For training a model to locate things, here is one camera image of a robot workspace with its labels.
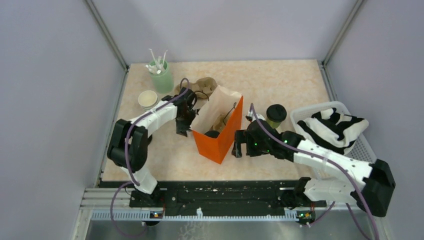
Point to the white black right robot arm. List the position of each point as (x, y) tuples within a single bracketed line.
[(369, 185)]

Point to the right aluminium frame rail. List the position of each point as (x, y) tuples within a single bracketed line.
[(358, 5)]

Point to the stack of green paper cups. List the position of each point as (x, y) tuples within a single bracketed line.
[(147, 99)]

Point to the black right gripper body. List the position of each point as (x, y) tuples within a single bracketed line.
[(254, 148)]

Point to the brown cardboard cup carrier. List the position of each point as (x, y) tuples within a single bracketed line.
[(219, 123), (198, 93)]

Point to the black white cloth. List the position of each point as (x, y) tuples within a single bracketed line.
[(333, 130)]

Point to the orange paper bag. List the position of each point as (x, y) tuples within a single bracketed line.
[(224, 105)]

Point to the white plastic basket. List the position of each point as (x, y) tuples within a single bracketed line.
[(361, 150)]

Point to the green straw holder cup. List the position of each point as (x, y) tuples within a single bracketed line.
[(164, 82)]

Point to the aluminium frame rail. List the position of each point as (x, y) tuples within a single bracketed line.
[(104, 30), (358, 5)]

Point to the green paper coffee cup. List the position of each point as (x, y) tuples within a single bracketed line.
[(212, 134), (275, 119)]

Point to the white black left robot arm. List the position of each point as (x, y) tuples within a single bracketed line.
[(128, 146)]

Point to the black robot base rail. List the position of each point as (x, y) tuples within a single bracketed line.
[(235, 198)]

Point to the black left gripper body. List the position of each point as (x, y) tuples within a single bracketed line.
[(189, 116)]

